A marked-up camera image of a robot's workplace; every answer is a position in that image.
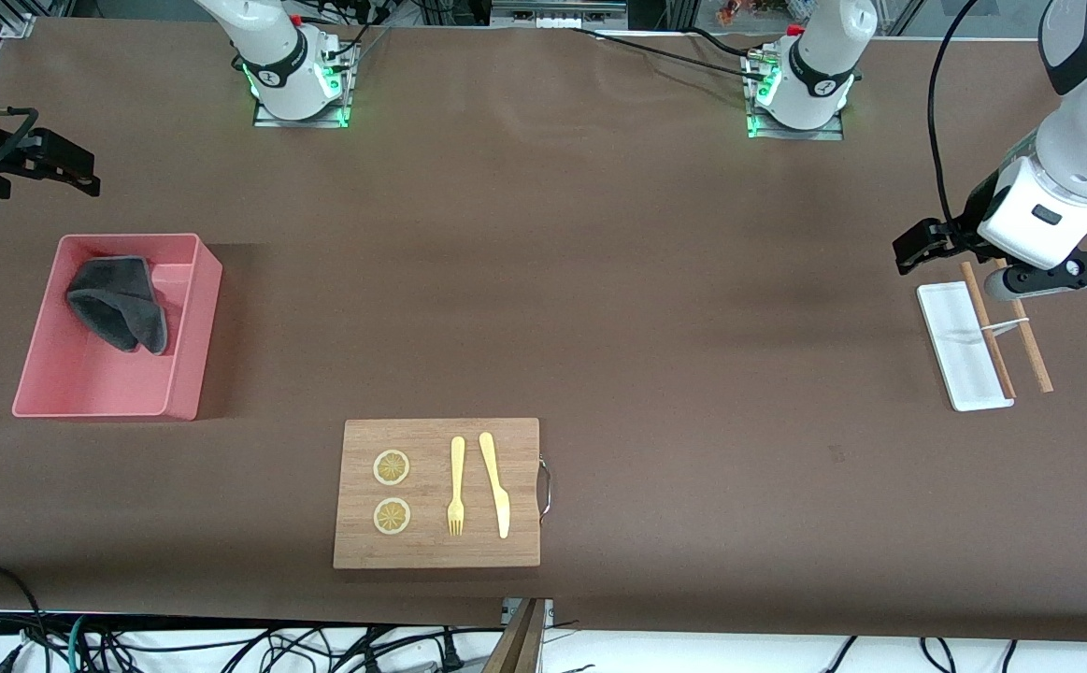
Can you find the pink and grey cloth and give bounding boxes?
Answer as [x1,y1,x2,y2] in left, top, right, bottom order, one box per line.
[66,256,170,357]

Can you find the brown wooden chopstick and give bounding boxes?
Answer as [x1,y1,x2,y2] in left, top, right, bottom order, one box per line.
[961,262,1017,400]
[993,258,1054,394]

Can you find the white rectangular tray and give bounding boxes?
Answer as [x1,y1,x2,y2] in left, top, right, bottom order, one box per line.
[917,280,1015,412]

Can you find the pink plastic bin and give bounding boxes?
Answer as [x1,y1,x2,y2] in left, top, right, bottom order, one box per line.
[12,234,223,422]

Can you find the grey power strip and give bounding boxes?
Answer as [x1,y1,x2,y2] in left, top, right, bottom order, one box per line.
[492,0,628,29]

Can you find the yellow plastic fork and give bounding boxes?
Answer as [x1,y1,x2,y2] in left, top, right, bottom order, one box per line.
[447,436,466,537]

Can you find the yellow plastic knife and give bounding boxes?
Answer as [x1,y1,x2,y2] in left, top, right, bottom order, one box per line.
[479,431,511,540]

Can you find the wooden cutting board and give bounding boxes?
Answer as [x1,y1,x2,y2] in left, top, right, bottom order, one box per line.
[333,418,541,569]

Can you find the wooden slat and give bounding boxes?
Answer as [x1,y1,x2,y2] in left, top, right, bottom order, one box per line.
[482,598,549,673]

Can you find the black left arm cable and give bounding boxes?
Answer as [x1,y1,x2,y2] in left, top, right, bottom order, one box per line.
[926,0,983,230]

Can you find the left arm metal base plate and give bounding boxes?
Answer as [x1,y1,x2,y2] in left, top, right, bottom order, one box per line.
[744,47,845,141]

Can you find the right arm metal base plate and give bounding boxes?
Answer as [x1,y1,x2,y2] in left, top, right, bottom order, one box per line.
[253,37,357,129]

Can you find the black cable on table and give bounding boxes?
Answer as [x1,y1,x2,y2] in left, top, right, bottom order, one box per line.
[566,26,773,83]

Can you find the metal table bracket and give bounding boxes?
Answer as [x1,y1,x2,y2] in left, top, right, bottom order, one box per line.
[501,598,555,629]

